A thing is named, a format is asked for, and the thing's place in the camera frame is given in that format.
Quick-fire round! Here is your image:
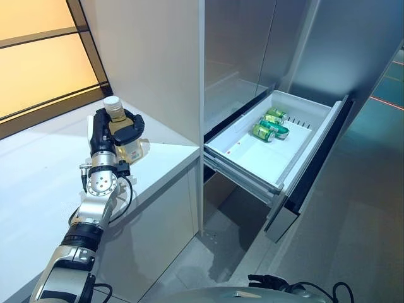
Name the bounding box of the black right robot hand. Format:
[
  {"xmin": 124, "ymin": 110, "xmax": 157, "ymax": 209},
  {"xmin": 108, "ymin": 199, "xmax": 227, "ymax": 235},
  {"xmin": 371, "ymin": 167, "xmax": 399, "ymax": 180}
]
[{"xmin": 247, "ymin": 273, "xmax": 293, "ymax": 293}]

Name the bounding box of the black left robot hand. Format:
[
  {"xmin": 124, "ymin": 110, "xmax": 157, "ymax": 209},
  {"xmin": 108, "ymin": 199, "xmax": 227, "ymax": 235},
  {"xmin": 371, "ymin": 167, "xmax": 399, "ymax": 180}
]
[{"xmin": 89, "ymin": 108, "xmax": 146, "ymax": 155}]

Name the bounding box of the clear tea bottle white cap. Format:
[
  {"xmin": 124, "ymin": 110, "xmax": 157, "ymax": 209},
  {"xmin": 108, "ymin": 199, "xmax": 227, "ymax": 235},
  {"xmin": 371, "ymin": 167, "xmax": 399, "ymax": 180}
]
[{"xmin": 102, "ymin": 96, "xmax": 151, "ymax": 165}]

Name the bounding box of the white fridge drawer steel front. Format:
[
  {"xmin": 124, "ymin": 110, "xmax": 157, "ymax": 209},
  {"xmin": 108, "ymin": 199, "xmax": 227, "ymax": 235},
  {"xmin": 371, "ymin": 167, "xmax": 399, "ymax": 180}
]
[{"xmin": 203, "ymin": 90, "xmax": 355, "ymax": 244}]

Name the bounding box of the stainless steel fridge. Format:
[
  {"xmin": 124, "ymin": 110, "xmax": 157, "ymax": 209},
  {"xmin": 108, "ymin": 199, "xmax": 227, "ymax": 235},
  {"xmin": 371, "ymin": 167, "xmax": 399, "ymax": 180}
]
[{"xmin": 199, "ymin": 0, "xmax": 404, "ymax": 242}]

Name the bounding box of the white counter cabinet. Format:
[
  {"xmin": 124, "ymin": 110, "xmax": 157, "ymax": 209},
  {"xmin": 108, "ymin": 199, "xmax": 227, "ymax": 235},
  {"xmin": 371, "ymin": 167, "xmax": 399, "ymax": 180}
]
[{"xmin": 0, "ymin": 0, "xmax": 206, "ymax": 303}]

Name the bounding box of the green drink can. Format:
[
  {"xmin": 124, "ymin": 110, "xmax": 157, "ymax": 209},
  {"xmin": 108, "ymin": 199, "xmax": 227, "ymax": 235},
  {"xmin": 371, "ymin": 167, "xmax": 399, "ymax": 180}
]
[
  {"xmin": 264, "ymin": 107, "xmax": 288, "ymax": 122},
  {"xmin": 251, "ymin": 122, "xmax": 276, "ymax": 143},
  {"xmin": 259, "ymin": 118, "xmax": 290, "ymax": 140}
]

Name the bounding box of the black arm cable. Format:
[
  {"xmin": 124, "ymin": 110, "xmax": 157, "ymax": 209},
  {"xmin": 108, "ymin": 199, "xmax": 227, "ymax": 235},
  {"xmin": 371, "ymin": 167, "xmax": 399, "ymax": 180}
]
[
  {"xmin": 90, "ymin": 274, "xmax": 114, "ymax": 303},
  {"xmin": 285, "ymin": 280, "xmax": 359, "ymax": 303},
  {"xmin": 107, "ymin": 175, "xmax": 134, "ymax": 225}
]

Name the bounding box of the black window frame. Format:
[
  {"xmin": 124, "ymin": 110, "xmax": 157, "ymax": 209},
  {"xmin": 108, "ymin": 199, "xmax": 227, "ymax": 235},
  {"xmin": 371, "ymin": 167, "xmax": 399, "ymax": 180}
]
[{"xmin": 0, "ymin": 0, "xmax": 114, "ymax": 140}]

